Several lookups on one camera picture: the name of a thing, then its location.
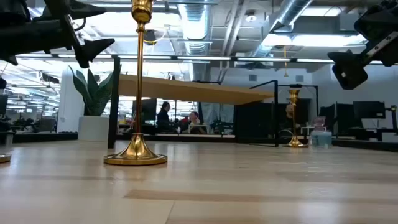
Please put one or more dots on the green plant in white pot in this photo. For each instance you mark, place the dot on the green plant in white pot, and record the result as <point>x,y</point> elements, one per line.
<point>93,127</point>

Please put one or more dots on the person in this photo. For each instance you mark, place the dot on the person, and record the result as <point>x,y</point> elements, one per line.
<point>288,110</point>
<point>195,119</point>
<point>163,119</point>

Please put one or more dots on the tall gold candlestick holder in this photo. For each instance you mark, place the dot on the tall gold candlestick holder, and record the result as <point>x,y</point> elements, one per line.
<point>136,151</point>

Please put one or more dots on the pink ribbed glass candle holder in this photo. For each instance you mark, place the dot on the pink ribbed glass candle holder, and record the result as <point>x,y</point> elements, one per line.
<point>319,124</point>

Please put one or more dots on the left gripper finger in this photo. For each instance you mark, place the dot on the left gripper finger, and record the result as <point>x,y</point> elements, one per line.
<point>77,9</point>
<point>91,49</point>

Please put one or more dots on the short gold candlestick holder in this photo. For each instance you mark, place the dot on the short gold candlestick holder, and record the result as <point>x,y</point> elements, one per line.
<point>294,142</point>

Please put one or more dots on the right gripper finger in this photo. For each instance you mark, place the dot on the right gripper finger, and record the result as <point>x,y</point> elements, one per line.
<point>348,70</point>
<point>382,21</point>

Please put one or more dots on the blue candle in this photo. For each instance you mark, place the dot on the blue candle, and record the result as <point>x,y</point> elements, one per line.
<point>320,139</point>

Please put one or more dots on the silver ceiling air duct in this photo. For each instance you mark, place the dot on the silver ceiling air duct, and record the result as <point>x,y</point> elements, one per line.
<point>289,12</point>
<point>196,21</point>

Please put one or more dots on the black office monitor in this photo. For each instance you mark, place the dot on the black office monitor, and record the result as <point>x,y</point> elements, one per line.
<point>368,109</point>
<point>149,109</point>
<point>3,104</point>

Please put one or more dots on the wooden shelf with black legs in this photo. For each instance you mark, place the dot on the wooden shelf with black legs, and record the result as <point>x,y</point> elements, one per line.
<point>186,90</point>

